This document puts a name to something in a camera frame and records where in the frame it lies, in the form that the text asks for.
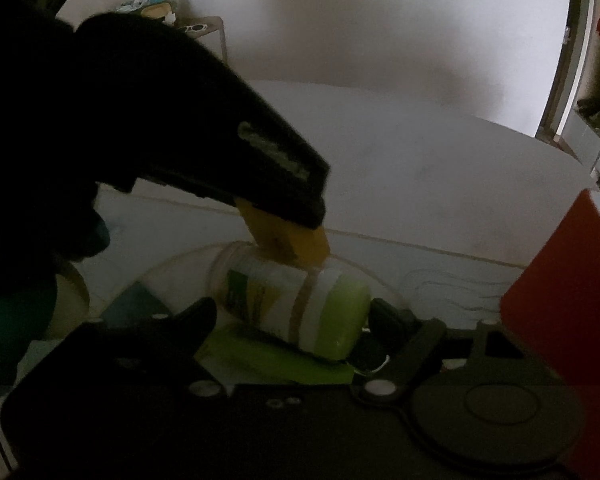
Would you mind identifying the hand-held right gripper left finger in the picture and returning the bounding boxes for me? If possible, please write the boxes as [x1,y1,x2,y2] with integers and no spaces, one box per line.
[27,296,228,402]

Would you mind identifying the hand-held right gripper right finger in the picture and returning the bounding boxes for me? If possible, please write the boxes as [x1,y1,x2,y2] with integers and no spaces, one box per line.
[350,297,566,407]

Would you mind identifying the round glass plate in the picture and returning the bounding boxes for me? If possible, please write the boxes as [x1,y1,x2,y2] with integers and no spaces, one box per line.
[127,241,417,361]

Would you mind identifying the white bottle green cap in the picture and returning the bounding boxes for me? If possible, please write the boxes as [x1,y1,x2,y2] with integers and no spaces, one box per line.
[207,241,372,362]

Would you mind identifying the yellow cylindrical block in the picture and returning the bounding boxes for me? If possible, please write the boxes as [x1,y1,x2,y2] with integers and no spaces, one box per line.
[235,199,331,267]

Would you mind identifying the red cardboard box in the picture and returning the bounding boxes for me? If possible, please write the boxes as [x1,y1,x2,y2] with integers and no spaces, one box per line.
[499,187,600,480]

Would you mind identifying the teal square card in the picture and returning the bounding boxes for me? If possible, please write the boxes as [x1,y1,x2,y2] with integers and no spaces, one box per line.
[100,280,170,332]

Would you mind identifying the green flat packet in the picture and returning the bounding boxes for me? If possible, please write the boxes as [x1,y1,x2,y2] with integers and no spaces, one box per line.
[195,324,357,386]

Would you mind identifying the green tissue box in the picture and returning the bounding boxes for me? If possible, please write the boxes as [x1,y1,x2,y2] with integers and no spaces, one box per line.
[141,2,175,20]

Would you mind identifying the white side cabinet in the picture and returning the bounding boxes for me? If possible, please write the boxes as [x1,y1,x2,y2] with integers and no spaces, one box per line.
[179,15,231,62]

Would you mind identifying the teal round object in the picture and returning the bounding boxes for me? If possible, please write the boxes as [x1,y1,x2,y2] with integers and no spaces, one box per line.
[0,260,92,387]

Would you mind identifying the dark shoes in niche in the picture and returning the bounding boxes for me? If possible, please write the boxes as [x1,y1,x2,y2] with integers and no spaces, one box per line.
[577,96,600,123]

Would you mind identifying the white wall cabinet unit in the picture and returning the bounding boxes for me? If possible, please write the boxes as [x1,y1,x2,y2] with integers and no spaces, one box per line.
[560,0,600,196]

